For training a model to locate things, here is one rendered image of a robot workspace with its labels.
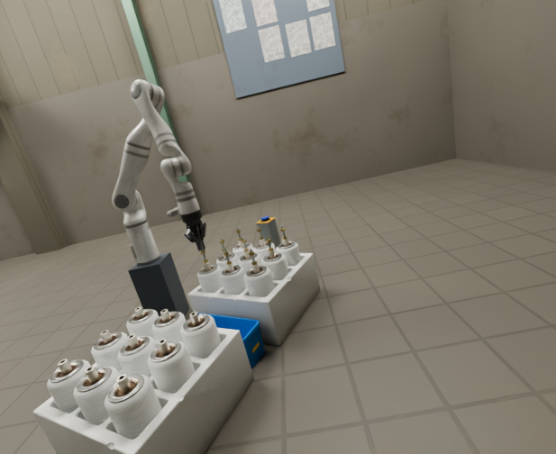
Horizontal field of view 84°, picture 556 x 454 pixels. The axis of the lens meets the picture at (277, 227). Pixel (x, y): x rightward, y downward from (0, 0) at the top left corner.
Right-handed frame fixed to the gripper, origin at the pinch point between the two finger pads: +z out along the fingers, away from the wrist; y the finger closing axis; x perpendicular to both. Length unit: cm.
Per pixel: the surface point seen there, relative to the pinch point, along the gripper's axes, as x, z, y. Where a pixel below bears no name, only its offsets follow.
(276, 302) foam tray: -29.8, 20.1, -10.8
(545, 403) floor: -97, 35, -34
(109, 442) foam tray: -10, 17, -66
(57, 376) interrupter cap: 13, 10, -56
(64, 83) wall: 230, -134, 188
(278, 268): -28.4, 13.5, 1.9
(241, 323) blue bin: -16.5, 25.5, -15.1
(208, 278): -1.8, 12.3, -4.3
